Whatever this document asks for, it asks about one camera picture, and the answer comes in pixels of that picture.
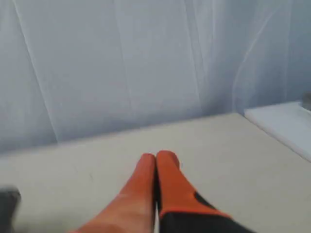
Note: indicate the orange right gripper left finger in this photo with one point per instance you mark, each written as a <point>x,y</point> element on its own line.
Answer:
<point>133,208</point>

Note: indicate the white backdrop cloth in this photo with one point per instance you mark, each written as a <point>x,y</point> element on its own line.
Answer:
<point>77,68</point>

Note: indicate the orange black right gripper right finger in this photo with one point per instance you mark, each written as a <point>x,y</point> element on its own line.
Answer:
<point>181,208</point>

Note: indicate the white foam board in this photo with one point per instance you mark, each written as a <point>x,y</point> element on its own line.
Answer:
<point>289,123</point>

